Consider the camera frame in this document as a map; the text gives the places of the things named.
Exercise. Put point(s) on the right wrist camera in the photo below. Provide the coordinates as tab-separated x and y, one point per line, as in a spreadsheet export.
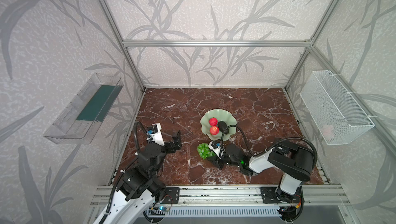
218	148

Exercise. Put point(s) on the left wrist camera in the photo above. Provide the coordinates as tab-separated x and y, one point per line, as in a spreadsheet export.
154	135

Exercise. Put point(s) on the white wire mesh basket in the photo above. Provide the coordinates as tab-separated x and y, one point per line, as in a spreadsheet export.
336	113

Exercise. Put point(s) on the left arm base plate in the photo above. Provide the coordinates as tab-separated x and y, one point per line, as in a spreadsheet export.
172	195

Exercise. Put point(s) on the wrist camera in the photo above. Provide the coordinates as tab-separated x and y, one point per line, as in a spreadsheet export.
154	135
218	148

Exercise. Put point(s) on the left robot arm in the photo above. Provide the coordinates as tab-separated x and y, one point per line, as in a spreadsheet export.
138	187

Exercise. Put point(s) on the green grape bunch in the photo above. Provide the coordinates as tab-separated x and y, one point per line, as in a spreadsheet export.
204	151

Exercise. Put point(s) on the aluminium cage frame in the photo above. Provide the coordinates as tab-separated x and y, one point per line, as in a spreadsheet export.
309	44

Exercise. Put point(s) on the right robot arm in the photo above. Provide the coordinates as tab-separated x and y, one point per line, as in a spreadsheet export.
296	157

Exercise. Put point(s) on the dark avocado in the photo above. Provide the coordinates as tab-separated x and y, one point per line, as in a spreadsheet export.
223	127

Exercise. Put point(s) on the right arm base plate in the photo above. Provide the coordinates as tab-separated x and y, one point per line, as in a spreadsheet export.
272	194

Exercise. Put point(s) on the green scalloped fruit bowl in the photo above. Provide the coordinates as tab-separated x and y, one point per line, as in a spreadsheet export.
220	115

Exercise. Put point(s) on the clear plastic wall bin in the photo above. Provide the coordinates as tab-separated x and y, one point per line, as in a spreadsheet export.
81	119

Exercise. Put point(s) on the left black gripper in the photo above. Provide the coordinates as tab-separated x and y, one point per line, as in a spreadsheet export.
170	142

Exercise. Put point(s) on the aluminium front rail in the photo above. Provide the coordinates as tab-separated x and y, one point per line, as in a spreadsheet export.
250	195

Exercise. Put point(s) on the red fake fruit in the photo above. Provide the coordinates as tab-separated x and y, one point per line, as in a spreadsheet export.
213	122
214	130

